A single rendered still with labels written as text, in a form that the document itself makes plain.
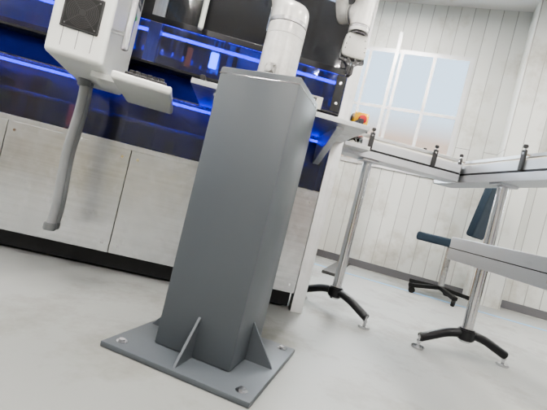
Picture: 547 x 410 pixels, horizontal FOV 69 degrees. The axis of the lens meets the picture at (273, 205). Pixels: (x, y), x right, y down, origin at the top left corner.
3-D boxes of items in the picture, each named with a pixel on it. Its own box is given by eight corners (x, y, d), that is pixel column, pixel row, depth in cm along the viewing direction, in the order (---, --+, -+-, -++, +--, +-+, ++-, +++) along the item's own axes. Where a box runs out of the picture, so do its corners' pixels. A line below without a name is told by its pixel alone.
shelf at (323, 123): (200, 108, 193) (201, 104, 193) (336, 145, 201) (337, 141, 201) (190, 82, 145) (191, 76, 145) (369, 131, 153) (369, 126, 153)
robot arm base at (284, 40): (294, 79, 112) (309, 15, 112) (234, 70, 118) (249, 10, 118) (308, 100, 130) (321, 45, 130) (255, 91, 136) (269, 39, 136)
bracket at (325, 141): (312, 163, 192) (318, 137, 191) (317, 164, 192) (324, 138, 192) (329, 157, 158) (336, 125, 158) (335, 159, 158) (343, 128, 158)
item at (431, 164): (337, 149, 202) (344, 119, 202) (330, 152, 217) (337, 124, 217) (459, 181, 210) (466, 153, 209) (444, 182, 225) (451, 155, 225)
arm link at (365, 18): (343, 23, 162) (365, 22, 157) (352, -8, 162) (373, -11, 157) (352, 32, 169) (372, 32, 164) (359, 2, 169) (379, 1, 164)
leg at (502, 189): (450, 336, 191) (488, 182, 190) (466, 339, 192) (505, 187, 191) (461, 343, 182) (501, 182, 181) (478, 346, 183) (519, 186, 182)
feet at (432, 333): (407, 342, 189) (414, 315, 188) (501, 363, 194) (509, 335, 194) (415, 350, 181) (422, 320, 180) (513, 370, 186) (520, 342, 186)
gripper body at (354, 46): (366, 39, 167) (360, 65, 168) (343, 32, 166) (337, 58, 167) (373, 32, 160) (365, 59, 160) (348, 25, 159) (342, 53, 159)
